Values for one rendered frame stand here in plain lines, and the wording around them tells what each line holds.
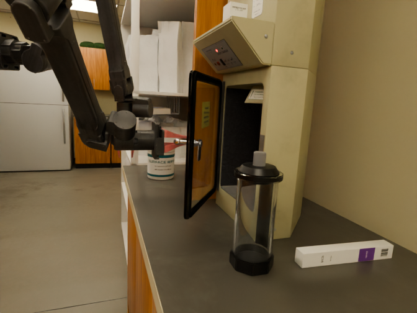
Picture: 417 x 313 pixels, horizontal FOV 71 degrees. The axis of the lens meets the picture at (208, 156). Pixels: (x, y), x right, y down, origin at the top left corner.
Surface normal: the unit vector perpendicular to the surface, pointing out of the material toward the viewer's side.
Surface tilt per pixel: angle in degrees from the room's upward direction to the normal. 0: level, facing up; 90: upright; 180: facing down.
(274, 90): 90
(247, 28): 90
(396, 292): 0
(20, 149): 90
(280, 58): 90
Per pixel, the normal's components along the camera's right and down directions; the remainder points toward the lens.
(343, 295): 0.05, -0.98
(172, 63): -0.33, 0.26
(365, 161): -0.94, 0.01
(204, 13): 0.33, 0.18
